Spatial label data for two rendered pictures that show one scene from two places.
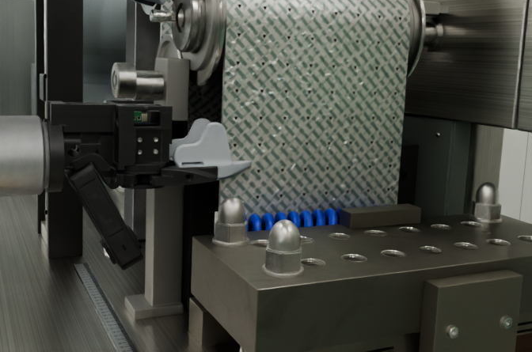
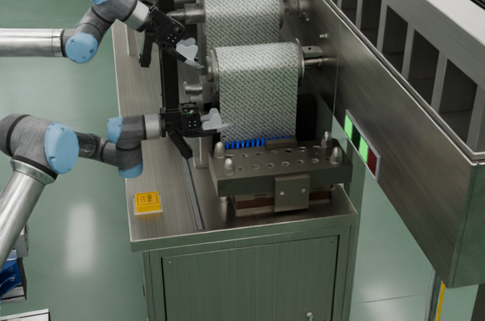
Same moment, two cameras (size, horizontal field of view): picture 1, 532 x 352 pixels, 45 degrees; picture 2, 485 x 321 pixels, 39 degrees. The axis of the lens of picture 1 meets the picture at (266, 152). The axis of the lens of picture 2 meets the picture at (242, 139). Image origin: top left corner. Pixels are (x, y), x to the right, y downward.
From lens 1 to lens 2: 1.43 m
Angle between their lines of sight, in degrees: 26
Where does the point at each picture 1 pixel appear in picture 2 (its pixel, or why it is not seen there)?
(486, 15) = (330, 66)
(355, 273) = (250, 174)
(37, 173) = (157, 135)
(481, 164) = not seen: hidden behind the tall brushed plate
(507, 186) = not seen: outside the picture
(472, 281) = (289, 179)
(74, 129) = (168, 120)
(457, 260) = (289, 170)
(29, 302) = (159, 156)
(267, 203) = (239, 135)
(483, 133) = not seen: hidden behind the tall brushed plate
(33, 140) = (156, 125)
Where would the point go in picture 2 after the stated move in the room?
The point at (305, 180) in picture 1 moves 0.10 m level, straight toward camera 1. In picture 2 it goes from (254, 128) to (244, 143)
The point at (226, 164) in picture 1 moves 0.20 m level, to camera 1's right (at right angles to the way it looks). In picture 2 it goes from (220, 127) to (286, 135)
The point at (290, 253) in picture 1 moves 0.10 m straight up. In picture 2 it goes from (229, 169) to (229, 138)
